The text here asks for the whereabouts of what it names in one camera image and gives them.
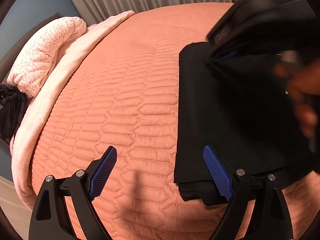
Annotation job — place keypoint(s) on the light pink blanket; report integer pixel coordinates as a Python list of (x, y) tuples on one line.
[(32, 130)]

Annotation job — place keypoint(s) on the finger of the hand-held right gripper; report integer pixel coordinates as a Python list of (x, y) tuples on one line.
[(230, 55)]

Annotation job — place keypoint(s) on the black pants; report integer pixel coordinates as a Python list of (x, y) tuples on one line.
[(237, 117)]

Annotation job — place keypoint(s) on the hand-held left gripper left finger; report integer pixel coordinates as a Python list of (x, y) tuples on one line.
[(103, 172)]

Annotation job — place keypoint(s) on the pink quilted bedspread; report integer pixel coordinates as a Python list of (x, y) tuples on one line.
[(125, 92)]

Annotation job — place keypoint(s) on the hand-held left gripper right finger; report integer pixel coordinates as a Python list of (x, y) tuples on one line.
[(217, 172)]

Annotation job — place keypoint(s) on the black cloth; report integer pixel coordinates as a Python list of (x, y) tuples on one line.
[(11, 110)]

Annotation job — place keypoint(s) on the person's right hand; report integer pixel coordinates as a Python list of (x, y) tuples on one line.
[(305, 80)]

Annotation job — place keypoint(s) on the floral pink pillow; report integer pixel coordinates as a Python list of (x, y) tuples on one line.
[(42, 55)]

